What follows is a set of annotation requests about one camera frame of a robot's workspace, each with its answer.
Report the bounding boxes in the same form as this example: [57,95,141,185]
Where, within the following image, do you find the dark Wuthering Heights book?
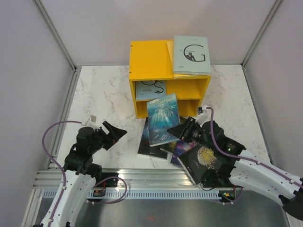
[138,118,168,160]

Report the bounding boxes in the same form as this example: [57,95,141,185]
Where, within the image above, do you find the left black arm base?
[90,164,119,189]

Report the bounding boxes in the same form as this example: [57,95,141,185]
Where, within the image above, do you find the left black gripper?
[89,121,127,154]

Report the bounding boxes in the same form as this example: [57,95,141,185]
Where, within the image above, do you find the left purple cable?
[35,120,127,227]

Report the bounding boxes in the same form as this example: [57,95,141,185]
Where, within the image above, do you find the green forest cover book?
[160,117,190,153]

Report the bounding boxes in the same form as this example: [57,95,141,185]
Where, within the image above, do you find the light blue O S book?
[135,80,167,100]

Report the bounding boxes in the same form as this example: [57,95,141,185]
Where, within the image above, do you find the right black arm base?
[200,165,233,188]

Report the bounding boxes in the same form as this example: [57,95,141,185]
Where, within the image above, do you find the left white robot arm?
[38,120,127,227]

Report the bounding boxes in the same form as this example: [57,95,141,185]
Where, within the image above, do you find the slotted white cable duct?
[87,190,221,200]

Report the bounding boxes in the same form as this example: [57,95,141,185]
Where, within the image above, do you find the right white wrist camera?
[196,105,212,125]

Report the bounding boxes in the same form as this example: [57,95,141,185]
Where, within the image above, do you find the grey G book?
[173,35,211,76]

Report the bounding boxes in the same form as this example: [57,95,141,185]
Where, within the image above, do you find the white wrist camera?
[81,115,98,129]
[196,105,212,125]

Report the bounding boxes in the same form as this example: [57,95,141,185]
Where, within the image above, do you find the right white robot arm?
[167,117,303,220]

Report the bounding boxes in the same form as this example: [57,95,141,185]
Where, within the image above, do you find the yellow wooden shelf box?
[129,40,211,118]

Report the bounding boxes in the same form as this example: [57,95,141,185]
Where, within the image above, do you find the teal Jules Verne book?
[147,93,180,147]

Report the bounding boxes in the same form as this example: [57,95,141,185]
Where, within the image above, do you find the black Moon and Sixpence book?
[178,144,223,185]

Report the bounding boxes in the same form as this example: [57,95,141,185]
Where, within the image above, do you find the purple Robinson Crusoe book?
[170,140,197,168]

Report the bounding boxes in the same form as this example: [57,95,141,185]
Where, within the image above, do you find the yellow L book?
[167,40,190,79]

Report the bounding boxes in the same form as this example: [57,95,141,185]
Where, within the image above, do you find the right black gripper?
[167,116,216,151]

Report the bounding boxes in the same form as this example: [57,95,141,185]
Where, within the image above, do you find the aluminium front rail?
[33,168,196,190]

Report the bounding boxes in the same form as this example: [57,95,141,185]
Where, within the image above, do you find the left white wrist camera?
[81,115,98,129]

